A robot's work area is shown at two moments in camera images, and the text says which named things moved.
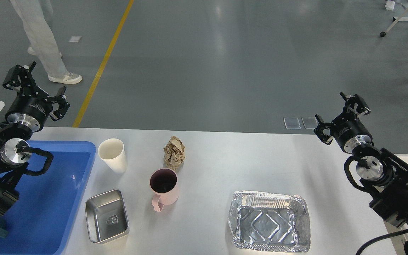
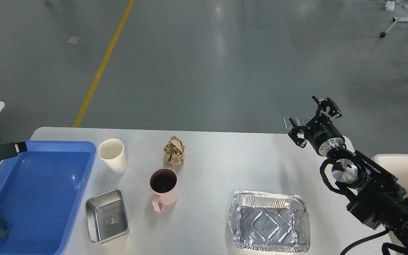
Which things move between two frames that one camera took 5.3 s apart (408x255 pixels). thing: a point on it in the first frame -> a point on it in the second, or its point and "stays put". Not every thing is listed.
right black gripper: x=347 y=129 -> x=323 y=136
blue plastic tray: x=39 y=221 stays put
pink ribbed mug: x=164 y=182 stays put
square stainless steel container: x=106 y=215 stays put
